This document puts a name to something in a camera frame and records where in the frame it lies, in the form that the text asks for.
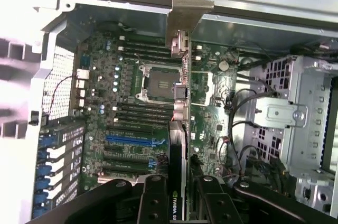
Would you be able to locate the black expansion slot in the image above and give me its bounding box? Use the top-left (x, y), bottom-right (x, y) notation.
top-left (100, 162), bottom-right (159, 175)
top-left (105, 128), bottom-right (155, 136)

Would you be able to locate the black RAM slot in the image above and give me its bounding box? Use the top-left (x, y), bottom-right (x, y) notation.
top-left (124, 52), bottom-right (183, 63)
top-left (118, 46), bottom-right (203, 61)
top-left (123, 41), bottom-right (203, 55)
top-left (116, 101), bottom-right (174, 111)
top-left (116, 111), bottom-right (172, 122)
top-left (112, 105), bottom-right (174, 116)
top-left (113, 117), bottom-right (171, 127)
top-left (118, 35), bottom-right (203, 51)

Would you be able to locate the blue expansion slot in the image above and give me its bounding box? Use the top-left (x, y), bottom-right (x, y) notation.
top-left (105, 135), bottom-right (156, 147)

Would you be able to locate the grey plastic parts rack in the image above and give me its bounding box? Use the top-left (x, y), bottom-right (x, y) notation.
top-left (0, 33), bottom-right (43, 140)

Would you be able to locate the green motherboard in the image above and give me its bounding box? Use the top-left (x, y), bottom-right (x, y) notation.
top-left (71, 31), bottom-right (238, 185)

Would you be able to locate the perforated silver drive cage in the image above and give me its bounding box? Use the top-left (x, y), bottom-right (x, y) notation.
top-left (241, 54), bottom-right (338, 219)

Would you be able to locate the open PC case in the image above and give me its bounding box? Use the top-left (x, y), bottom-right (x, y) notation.
top-left (27, 0), bottom-right (338, 224)

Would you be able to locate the silver socket cover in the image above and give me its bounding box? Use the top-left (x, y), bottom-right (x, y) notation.
top-left (191, 70), bottom-right (214, 106)

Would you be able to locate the CPU socket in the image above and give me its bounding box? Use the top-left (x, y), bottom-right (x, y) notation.
top-left (136, 62), bottom-right (183, 100)

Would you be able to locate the socket locking lever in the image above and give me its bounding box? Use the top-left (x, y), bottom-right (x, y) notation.
top-left (134, 52), bottom-right (145, 66)

